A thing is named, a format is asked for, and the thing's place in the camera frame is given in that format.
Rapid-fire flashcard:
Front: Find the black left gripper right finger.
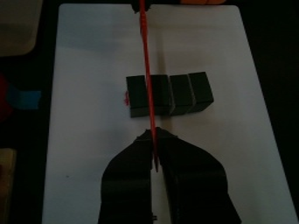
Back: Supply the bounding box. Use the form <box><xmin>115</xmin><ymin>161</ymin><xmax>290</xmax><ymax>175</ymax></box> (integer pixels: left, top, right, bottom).
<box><xmin>154</xmin><ymin>126</ymin><xmax>243</xmax><ymax>224</ymax></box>

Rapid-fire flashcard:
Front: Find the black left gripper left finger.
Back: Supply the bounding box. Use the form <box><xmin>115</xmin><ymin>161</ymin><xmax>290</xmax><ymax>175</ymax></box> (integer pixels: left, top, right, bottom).
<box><xmin>98</xmin><ymin>128</ymin><xmax>155</xmax><ymax>224</ymax></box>

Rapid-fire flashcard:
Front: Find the red toy knife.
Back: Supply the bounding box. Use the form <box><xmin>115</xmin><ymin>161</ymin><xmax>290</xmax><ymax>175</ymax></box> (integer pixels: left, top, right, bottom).
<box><xmin>138</xmin><ymin>0</ymin><xmax>161</xmax><ymax>173</ymax></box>

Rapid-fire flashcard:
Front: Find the dark toy sushi piece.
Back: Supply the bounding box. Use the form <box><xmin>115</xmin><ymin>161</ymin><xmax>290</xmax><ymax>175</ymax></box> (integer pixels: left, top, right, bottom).
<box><xmin>169</xmin><ymin>73</ymin><xmax>195</xmax><ymax>116</ymax></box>
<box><xmin>149</xmin><ymin>73</ymin><xmax>174</xmax><ymax>117</ymax></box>
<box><xmin>187</xmin><ymin>71</ymin><xmax>215</xmax><ymax>114</ymax></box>
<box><xmin>123</xmin><ymin>74</ymin><xmax>153</xmax><ymax>119</ymax></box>

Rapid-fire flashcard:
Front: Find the white cutting board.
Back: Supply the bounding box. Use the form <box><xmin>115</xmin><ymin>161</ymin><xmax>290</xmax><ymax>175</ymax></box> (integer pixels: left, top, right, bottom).
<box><xmin>42</xmin><ymin>3</ymin><xmax>299</xmax><ymax>224</ymax></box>

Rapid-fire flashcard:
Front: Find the orange plate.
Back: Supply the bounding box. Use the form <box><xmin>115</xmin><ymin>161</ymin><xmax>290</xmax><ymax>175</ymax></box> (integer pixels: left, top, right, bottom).
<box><xmin>181</xmin><ymin>0</ymin><xmax>229</xmax><ymax>5</ymax></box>

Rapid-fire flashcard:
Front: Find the tan wooden block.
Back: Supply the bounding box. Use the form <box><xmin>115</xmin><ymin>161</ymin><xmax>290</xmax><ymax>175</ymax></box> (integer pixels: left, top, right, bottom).
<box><xmin>0</xmin><ymin>147</ymin><xmax>18</xmax><ymax>224</ymax></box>

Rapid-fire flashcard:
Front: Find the blue tape strip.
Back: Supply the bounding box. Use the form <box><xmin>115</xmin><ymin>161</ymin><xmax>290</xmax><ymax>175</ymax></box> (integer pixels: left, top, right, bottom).
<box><xmin>7</xmin><ymin>88</ymin><xmax>43</xmax><ymax>110</ymax></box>

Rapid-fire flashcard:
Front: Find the red object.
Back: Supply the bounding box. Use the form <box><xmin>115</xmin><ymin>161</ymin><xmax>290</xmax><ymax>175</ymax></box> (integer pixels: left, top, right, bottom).
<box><xmin>0</xmin><ymin>73</ymin><xmax>15</xmax><ymax>123</ymax></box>

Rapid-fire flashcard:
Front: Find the beige plastic container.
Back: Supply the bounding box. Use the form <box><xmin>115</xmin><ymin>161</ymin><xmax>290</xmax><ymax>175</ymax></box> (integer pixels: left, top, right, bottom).
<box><xmin>0</xmin><ymin>0</ymin><xmax>43</xmax><ymax>58</ymax></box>

